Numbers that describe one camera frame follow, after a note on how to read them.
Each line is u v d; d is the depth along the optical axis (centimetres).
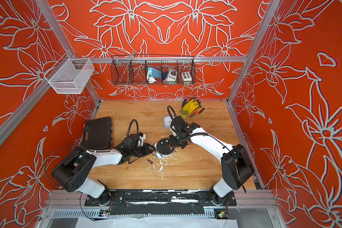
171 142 73
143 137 86
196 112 110
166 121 103
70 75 92
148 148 83
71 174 44
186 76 94
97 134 96
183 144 72
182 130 64
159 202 73
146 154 80
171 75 91
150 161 86
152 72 84
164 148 87
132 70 99
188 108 113
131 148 73
